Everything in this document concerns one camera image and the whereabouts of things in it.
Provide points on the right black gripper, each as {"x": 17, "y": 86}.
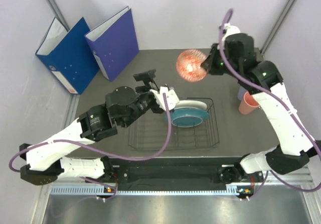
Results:
{"x": 207, "y": 64}

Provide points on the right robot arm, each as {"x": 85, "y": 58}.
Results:
{"x": 234, "y": 54}

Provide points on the pink plastic cup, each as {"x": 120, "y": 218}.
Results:
{"x": 248, "y": 104}

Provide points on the white plate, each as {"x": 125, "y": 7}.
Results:
{"x": 191, "y": 104}

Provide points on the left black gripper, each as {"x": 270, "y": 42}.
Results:
{"x": 147, "y": 79}

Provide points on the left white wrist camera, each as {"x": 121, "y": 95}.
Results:
{"x": 166, "y": 97}

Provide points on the black wire dish rack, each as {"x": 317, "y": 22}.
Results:
{"x": 150, "y": 131}

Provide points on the purple ring binder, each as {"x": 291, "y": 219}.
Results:
{"x": 114, "y": 43}

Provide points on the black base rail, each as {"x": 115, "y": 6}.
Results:
{"x": 214, "y": 169}

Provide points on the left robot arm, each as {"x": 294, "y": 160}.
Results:
{"x": 122, "y": 108}

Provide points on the blue ring binder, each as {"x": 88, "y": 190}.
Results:
{"x": 68, "y": 56}

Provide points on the lilac plastic cup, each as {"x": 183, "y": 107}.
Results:
{"x": 241, "y": 93}

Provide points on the teal plate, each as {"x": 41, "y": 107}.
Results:
{"x": 188, "y": 117}

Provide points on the grey cable duct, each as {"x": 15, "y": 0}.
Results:
{"x": 102, "y": 191}

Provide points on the red patterned bowl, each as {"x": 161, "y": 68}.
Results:
{"x": 188, "y": 65}

